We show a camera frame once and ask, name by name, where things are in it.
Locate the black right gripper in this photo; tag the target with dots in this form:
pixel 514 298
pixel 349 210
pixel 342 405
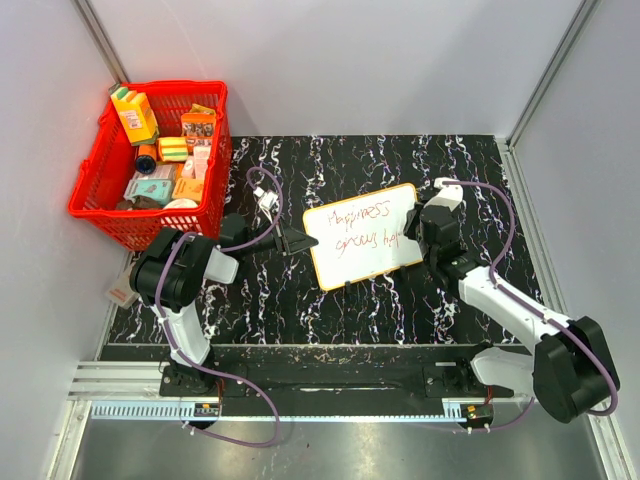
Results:
pixel 412 218

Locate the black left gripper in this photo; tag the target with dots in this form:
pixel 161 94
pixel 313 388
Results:
pixel 291 239

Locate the white board with orange frame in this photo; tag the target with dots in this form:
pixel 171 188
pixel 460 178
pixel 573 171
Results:
pixel 361 237

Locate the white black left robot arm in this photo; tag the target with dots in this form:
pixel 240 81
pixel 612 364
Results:
pixel 169 274

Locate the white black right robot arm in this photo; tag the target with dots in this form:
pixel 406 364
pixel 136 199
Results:
pixel 567 368

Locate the orange small packet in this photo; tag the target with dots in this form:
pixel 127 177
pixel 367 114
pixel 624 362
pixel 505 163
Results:
pixel 189 188

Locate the pink white carton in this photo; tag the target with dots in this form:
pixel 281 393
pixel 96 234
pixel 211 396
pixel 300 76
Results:
pixel 196 164

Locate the teal snack box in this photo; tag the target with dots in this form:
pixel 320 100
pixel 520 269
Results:
pixel 158 190

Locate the orange snack box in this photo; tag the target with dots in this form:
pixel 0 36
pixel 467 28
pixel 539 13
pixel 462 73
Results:
pixel 198 125

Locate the yellow green sponge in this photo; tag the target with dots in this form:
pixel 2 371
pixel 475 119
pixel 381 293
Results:
pixel 172 149

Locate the red plastic shopping basket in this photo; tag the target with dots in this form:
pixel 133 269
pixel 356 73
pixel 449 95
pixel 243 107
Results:
pixel 104 175

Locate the orange black bottle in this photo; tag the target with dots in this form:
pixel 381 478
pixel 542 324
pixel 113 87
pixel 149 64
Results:
pixel 146 159

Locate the pink white small box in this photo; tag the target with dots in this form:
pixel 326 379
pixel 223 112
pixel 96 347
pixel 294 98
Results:
pixel 120 292

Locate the yellow juice carton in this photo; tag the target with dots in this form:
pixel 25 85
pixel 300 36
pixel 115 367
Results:
pixel 136 115

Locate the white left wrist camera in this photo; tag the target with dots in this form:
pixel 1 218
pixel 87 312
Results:
pixel 266 199

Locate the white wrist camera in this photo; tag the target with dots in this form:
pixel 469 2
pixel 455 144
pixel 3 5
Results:
pixel 266 199
pixel 449 194

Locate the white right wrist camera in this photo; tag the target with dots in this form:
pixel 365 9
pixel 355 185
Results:
pixel 449 194

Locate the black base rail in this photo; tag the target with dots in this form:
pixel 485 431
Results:
pixel 423 371

